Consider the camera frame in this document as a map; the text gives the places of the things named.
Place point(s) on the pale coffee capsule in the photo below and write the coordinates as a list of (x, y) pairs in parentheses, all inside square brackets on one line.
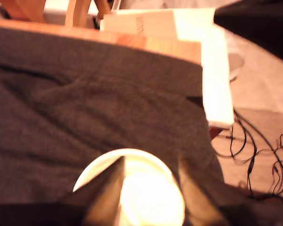
[(151, 202)]

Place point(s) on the mug with green pattern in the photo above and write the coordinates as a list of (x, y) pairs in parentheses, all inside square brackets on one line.
[(96, 164)]

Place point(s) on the dark grey cloth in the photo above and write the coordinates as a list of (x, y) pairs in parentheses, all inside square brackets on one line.
[(85, 106)]

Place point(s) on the black furniture piece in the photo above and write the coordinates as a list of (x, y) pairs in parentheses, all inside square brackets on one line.
[(261, 23)]

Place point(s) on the wooden chair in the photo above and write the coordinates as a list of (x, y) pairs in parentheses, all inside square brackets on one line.
[(26, 9)]

